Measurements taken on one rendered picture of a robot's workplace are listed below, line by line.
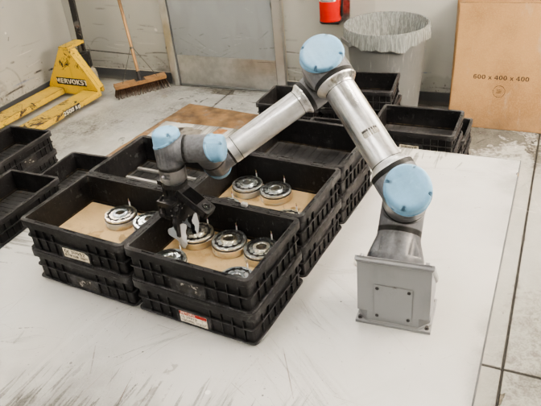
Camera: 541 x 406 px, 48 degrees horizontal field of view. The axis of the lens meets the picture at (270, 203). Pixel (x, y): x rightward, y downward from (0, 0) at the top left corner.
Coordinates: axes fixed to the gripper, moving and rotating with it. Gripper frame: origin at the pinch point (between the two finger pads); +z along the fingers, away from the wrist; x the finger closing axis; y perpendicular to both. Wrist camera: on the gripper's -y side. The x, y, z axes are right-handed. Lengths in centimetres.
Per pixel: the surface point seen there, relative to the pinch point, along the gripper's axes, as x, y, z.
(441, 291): -28, -66, 15
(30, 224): 22.0, 42.0, -7.2
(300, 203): -33.9, -17.4, 2.0
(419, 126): -168, -7, 35
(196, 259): 4.5, -5.3, 2.1
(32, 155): -57, 157, 32
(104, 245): 19.7, 13.6, -7.0
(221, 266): 3.8, -13.6, 2.1
